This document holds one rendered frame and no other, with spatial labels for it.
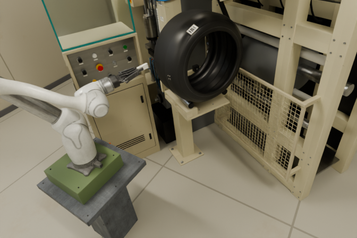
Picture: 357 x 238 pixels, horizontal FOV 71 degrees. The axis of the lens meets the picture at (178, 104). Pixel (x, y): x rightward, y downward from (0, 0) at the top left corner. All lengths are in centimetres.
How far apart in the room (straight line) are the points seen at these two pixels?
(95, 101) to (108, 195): 61
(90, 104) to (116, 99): 88
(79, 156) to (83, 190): 19
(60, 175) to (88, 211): 29
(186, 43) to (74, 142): 83
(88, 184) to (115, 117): 81
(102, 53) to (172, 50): 74
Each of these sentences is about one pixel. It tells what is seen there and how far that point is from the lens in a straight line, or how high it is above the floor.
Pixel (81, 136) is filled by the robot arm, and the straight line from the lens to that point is 152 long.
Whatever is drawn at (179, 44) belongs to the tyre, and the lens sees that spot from 143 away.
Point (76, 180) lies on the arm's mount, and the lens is 163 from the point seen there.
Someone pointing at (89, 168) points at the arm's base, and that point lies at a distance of 164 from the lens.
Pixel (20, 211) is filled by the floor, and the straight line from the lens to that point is 277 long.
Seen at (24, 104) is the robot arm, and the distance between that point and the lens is 162.
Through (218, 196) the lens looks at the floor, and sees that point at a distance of 229.
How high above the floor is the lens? 190
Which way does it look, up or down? 35 degrees down
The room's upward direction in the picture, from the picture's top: 7 degrees counter-clockwise
